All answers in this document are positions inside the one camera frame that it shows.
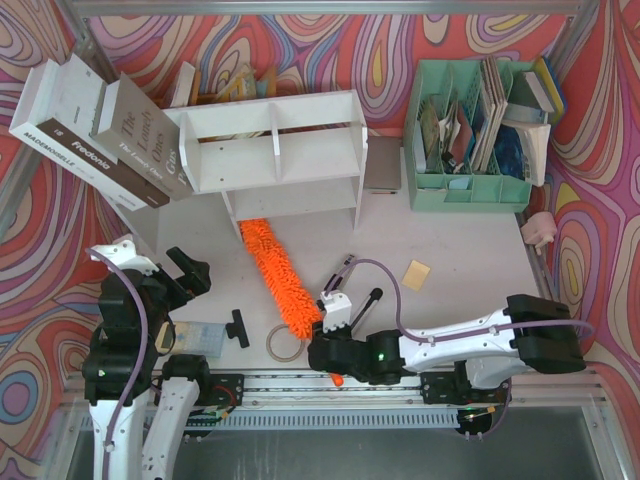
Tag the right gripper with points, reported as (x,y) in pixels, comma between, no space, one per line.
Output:
(320,357)

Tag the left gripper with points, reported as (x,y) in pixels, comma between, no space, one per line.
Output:
(180,282)

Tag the black silver pen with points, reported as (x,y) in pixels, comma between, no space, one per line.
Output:
(367,306)

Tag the orange microfiber duster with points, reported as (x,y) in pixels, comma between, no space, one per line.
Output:
(297,309)

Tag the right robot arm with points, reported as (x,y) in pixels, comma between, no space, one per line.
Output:
(531,333)

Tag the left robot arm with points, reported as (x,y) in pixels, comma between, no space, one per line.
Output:
(137,298)

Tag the white wooden bookshelf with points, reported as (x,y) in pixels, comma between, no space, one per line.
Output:
(279,156)

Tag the black T-shaped clip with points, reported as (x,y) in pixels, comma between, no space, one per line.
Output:
(236,329)

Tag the black white stapler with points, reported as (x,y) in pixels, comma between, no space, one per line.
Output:
(341,275)

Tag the yellow sticky note pad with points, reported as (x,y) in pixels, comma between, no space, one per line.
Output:
(415,275)

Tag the The Lonely Ones book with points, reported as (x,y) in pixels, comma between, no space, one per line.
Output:
(135,130)

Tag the books behind shelf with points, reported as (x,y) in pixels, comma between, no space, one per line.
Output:
(243,85)

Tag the white Mademoiselle book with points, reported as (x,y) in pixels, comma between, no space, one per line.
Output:
(34,100)

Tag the grey notebook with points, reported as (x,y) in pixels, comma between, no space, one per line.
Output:
(383,164)

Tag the brown Fredonia book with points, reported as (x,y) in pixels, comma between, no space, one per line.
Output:
(71,116)

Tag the pink tape dispenser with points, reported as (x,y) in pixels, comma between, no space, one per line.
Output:
(539,230)

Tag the mint green desk organizer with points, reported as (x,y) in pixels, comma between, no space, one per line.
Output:
(453,161)

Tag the white paperback book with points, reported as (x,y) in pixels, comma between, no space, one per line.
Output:
(523,150)

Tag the blue yellow book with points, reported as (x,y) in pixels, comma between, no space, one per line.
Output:
(546,89)

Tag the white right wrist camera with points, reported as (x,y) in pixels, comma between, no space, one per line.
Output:
(337,310)

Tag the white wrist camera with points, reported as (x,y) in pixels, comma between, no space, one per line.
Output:
(123,254)
(337,310)

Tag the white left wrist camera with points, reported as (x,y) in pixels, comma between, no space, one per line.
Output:
(123,254)

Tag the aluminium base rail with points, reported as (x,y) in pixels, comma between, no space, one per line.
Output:
(305,390)

